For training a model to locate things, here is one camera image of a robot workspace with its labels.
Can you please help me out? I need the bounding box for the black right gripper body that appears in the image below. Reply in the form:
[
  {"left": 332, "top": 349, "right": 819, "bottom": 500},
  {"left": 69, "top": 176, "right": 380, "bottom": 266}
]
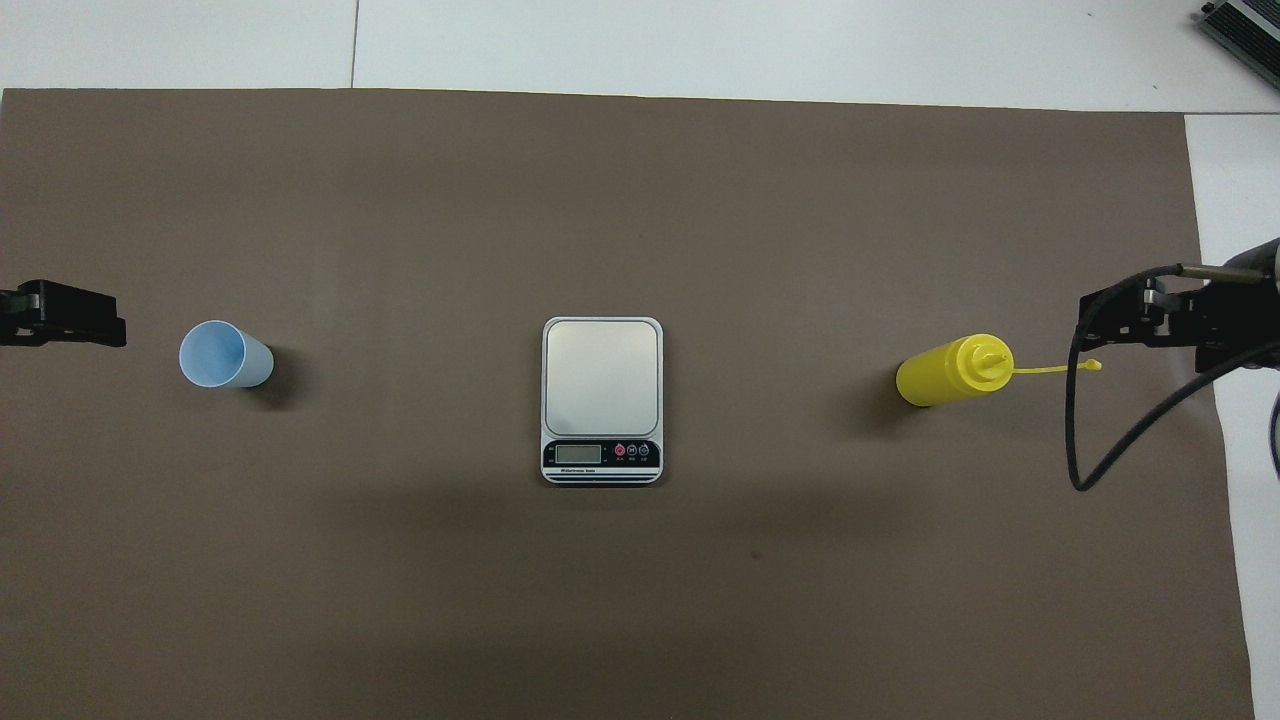
[{"left": 1195, "top": 280, "right": 1280, "bottom": 373}]

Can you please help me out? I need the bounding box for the light blue plastic cup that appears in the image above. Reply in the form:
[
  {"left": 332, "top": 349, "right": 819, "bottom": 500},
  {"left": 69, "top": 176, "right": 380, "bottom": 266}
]
[{"left": 179, "top": 320, "right": 274, "bottom": 389}]

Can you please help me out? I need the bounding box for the yellow squeeze bottle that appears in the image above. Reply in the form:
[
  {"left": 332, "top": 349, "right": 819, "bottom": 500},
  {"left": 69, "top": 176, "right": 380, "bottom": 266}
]
[{"left": 895, "top": 334, "right": 1104, "bottom": 408}]

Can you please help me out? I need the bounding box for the grey finned metal device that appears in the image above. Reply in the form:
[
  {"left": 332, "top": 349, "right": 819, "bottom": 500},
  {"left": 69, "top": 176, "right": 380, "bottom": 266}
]
[{"left": 1199, "top": 0, "right": 1280, "bottom": 93}]

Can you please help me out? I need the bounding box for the brown table mat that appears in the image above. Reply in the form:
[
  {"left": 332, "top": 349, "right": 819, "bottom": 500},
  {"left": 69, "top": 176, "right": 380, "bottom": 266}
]
[{"left": 0, "top": 88, "right": 1256, "bottom": 720}]

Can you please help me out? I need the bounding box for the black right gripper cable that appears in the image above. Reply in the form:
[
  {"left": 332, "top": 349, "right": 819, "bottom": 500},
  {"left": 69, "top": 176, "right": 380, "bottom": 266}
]
[{"left": 1064, "top": 263, "right": 1280, "bottom": 492}]

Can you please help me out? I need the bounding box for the silver digital kitchen scale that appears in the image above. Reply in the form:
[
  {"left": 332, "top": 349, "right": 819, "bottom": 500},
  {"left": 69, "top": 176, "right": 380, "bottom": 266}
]
[{"left": 541, "top": 317, "right": 664, "bottom": 486}]

